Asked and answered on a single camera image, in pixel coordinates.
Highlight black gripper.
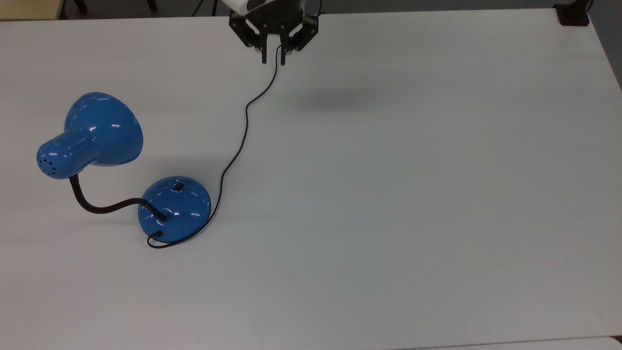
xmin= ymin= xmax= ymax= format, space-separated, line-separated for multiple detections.
xmin=229 ymin=0 xmax=319 ymax=67

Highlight blue gooseneck desk lamp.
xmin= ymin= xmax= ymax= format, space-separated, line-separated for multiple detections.
xmin=36 ymin=91 xmax=212 ymax=244

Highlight thin black tripod legs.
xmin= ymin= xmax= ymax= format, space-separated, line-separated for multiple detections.
xmin=191 ymin=0 xmax=220 ymax=17

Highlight yellow wooden board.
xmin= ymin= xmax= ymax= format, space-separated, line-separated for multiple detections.
xmin=0 ymin=0 xmax=65 ymax=21

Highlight black corner table clamp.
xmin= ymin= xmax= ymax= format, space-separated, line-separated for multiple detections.
xmin=553 ymin=0 xmax=594 ymax=27

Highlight black lamp power cable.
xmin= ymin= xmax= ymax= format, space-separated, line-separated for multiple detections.
xmin=147 ymin=45 xmax=285 ymax=249

